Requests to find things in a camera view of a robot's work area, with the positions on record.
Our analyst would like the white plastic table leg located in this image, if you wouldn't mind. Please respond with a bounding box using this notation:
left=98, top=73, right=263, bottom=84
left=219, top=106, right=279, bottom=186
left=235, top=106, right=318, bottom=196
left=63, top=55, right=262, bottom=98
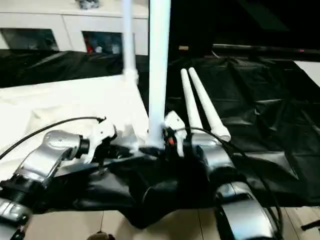
left=187, top=66, right=232, bottom=142
left=121, top=0, right=140, bottom=85
left=179, top=68, right=204, bottom=131
left=146, top=0, right=173, bottom=151

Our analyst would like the dark rounded robot body part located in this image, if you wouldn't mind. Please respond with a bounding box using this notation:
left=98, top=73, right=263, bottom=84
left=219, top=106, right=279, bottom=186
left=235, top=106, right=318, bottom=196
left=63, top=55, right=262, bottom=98
left=88, top=231, right=116, bottom=240

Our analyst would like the long black bar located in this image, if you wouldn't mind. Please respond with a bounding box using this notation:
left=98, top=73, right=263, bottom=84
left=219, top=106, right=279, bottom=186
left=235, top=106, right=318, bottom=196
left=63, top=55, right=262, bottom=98
left=211, top=43, right=320, bottom=57

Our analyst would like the black backdrop cloth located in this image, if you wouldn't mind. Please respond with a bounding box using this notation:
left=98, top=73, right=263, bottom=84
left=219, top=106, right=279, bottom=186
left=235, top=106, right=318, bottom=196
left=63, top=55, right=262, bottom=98
left=149, top=0, right=320, bottom=59

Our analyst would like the white cabinet with glass doors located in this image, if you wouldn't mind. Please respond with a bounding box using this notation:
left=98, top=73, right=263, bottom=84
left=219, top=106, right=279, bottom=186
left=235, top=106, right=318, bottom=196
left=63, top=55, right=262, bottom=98
left=0, top=0, right=151, bottom=55

